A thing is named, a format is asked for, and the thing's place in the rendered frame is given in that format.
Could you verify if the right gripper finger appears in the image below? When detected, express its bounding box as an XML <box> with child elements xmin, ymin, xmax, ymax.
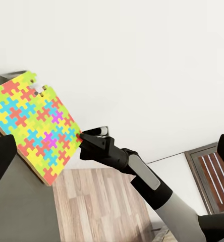
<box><xmin>80</xmin><ymin>133</ymin><xmax>106</xmax><ymax>151</ymax></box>
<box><xmin>78</xmin><ymin>140</ymin><xmax>97</xmax><ymax>156</ymax></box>

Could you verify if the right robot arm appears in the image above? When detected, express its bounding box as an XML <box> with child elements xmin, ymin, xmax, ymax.
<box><xmin>78</xmin><ymin>126</ymin><xmax>224</xmax><ymax>242</ymax></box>

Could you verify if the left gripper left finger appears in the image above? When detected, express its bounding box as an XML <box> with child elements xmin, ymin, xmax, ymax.
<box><xmin>0</xmin><ymin>134</ymin><xmax>17</xmax><ymax>180</ymax></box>

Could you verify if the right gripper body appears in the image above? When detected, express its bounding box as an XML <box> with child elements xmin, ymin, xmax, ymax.
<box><xmin>80</xmin><ymin>137</ymin><xmax>121</xmax><ymax>168</ymax></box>

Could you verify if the jigsaw puzzle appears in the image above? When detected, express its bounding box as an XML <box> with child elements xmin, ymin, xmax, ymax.
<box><xmin>0</xmin><ymin>71</ymin><xmax>83</xmax><ymax>187</ymax></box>

